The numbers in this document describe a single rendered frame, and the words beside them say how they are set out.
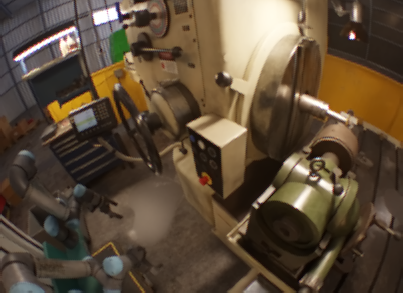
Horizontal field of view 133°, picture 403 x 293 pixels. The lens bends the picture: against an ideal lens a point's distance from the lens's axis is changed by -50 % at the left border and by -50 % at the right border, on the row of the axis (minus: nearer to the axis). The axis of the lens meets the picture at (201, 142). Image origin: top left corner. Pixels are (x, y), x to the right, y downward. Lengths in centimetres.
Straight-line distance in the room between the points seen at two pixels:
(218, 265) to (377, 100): 279
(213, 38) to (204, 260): 161
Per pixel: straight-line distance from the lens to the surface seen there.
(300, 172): 50
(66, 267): 76
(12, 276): 58
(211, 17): 47
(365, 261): 85
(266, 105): 56
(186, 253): 172
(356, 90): 283
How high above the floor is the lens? 164
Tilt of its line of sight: 39 degrees down
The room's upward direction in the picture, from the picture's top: 9 degrees counter-clockwise
